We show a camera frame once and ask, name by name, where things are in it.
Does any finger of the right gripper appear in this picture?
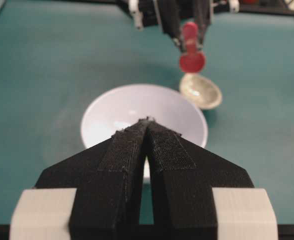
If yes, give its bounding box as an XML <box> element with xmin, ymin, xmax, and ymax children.
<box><xmin>193</xmin><ymin>0</ymin><xmax>214</xmax><ymax>49</ymax></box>
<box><xmin>158</xmin><ymin>0</ymin><xmax>184</xmax><ymax>53</ymax></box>

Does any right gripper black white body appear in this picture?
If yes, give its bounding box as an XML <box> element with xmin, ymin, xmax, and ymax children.
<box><xmin>116</xmin><ymin>0</ymin><xmax>240</xmax><ymax>30</ymax></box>

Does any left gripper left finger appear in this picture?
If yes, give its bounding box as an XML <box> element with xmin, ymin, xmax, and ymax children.
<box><xmin>9</xmin><ymin>117</ymin><xmax>148</xmax><ymax>240</ymax></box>

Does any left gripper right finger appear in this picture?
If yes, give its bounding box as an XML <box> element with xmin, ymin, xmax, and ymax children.
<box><xmin>146</xmin><ymin>122</ymin><xmax>279</xmax><ymax>240</ymax></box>

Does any pink plastic spoon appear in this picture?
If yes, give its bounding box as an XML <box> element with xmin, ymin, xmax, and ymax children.
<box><xmin>179</xmin><ymin>21</ymin><xmax>206</xmax><ymax>73</ymax></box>

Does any white round bowl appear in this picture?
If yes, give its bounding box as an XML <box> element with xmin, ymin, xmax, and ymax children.
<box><xmin>80</xmin><ymin>83</ymin><xmax>209</xmax><ymax>180</ymax></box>

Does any speckled ceramic spoon rest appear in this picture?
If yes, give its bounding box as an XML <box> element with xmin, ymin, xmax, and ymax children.
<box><xmin>179</xmin><ymin>73</ymin><xmax>223</xmax><ymax>110</ymax></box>

